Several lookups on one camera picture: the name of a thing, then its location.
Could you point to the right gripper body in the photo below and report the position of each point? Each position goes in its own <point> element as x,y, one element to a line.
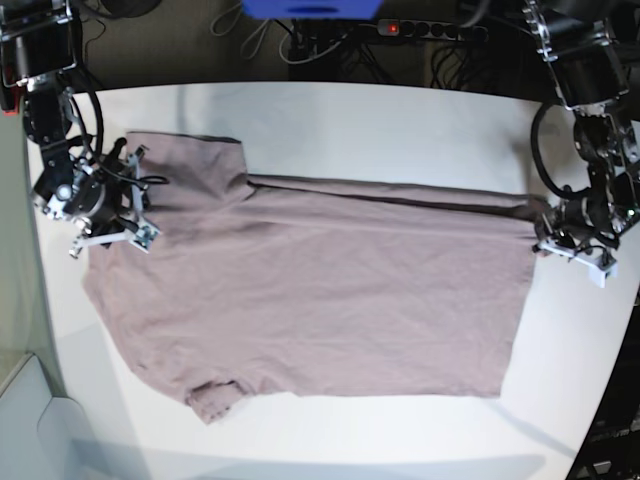
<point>105,198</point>

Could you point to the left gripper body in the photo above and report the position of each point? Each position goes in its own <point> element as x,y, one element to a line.
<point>567,231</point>

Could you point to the mauve t-shirt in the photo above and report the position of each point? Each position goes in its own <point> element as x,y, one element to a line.
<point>263,284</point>

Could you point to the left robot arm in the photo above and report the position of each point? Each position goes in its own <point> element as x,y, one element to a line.
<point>574,41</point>

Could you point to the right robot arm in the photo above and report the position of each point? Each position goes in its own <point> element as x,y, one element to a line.
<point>43,78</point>

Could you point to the red black clamp tool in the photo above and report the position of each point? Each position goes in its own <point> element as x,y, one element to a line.
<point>11,92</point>

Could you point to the blue box overhead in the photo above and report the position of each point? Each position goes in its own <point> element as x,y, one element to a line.
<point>311,9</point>

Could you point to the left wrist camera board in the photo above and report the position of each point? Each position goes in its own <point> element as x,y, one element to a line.
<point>600,274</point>

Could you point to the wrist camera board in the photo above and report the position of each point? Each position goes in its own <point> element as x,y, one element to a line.
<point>144,237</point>
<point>600,274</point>

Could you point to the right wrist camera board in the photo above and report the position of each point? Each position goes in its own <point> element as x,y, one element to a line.
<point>144,237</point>

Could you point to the power strip with red switch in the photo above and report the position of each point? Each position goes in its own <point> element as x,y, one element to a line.
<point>430,30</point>

